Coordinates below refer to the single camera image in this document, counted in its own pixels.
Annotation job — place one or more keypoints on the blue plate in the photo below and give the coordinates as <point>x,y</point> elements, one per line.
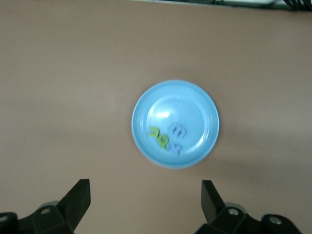
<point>185,102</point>

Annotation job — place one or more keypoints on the brown table mat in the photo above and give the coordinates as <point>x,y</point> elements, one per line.
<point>73,97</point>

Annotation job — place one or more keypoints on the blue letter m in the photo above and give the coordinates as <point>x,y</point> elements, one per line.
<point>174,126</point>

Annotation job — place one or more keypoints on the green letter p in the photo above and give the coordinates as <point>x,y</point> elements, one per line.
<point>162,143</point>

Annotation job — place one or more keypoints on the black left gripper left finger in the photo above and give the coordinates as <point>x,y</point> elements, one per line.
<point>73,202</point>

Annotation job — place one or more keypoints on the green letter u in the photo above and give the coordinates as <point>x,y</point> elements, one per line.
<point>154,127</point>

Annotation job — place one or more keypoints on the blue letter x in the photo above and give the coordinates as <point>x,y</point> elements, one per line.
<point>175,150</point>

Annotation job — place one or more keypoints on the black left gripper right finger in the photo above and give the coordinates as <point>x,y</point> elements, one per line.
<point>212,202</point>

